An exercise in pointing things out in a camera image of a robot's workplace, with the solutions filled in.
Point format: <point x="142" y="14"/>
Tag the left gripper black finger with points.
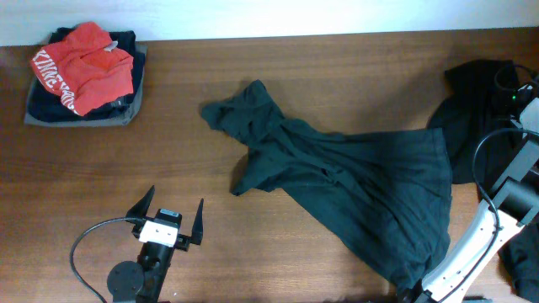
<point x="197" y="228"/>
<point x="140" y="208"/>

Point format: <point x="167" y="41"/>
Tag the dark green t-shirt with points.
<point x="385" y="195"/>

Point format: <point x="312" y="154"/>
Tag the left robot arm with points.
<point x="142" y="280"/>

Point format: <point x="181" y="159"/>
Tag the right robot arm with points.
<point x="502" y="213"/>

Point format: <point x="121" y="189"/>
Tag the grey folded garment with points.
<point x="120" y="120"/>

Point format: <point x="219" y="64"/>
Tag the navy folded garment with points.
<point x="47" y="106"/>

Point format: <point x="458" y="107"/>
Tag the red folded shirt white lettering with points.
<point x="85" y="69"/>

